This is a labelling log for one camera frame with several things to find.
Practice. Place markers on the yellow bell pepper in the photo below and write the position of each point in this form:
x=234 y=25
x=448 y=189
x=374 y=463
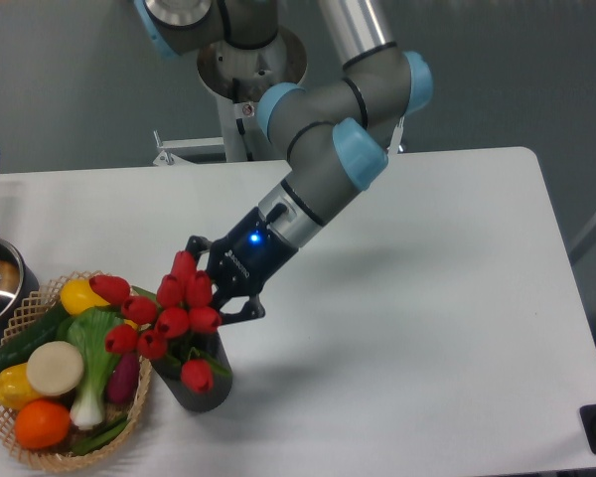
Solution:
x=15 y=390

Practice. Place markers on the green bean pods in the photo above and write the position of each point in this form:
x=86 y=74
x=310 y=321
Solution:
x=102 y=437

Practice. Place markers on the woven wicker basket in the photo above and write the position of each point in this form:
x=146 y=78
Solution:
x=60 y=459

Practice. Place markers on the dark green cucumber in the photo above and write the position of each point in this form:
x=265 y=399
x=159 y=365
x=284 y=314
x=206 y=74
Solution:
x=44 y=330

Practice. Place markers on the red tulip bouquet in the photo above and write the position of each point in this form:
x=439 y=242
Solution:
x=180 y=307

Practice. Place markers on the purple sweet potato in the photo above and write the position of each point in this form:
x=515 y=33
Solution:
x=123 y=382

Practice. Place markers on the yellow squash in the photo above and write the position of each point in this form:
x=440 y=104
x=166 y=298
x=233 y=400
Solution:
x=95 y=301

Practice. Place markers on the orange fruit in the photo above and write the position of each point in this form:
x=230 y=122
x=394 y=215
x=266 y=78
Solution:
x=42 y=423

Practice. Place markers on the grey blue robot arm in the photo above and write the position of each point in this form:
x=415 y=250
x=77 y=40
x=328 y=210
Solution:
x=335 y=138

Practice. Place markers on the beige round disc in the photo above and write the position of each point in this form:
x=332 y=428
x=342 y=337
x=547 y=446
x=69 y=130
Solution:
x=55 y=369

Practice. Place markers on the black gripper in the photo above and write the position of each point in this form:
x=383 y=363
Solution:
x=240 y=263

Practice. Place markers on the green bok choy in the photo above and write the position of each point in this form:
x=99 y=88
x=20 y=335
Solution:
x=88 y=333

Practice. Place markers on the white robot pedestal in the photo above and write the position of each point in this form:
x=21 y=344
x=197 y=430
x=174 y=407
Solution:
x=240 y=66

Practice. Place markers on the dark grey ribbed vase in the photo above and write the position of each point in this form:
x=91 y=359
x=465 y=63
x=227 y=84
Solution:
x=196 y=371

